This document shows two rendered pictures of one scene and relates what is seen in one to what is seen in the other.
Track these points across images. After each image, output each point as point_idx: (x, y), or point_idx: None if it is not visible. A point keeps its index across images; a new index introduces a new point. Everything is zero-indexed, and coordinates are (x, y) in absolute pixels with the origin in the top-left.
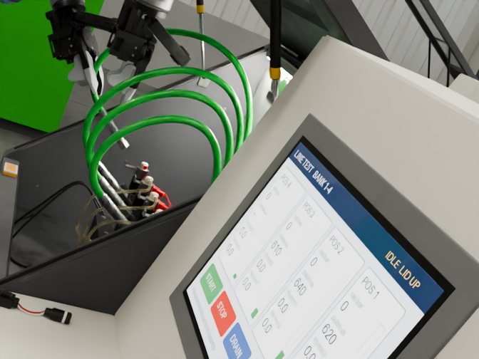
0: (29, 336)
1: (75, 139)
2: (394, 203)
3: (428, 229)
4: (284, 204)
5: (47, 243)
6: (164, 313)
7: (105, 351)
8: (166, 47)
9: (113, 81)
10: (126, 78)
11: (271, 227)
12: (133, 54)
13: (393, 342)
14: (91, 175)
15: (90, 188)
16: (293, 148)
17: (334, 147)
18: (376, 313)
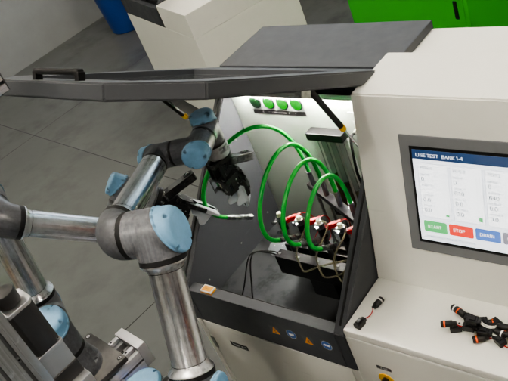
0: (389, 320)
1: (202, 240)
2: (506, 147)
3: None
4: (439, 176)
5: (258, 292)
6: (418, 254)
7: (407, 290)
8: (243, 161)
9: (240, 202)
10: (243, 194)
11: (444, 188)
12: (237, 182)
13: None
14: (314, 247)
15: (227, 249)
16: (410, 153)
17: (439, 141)
18: None
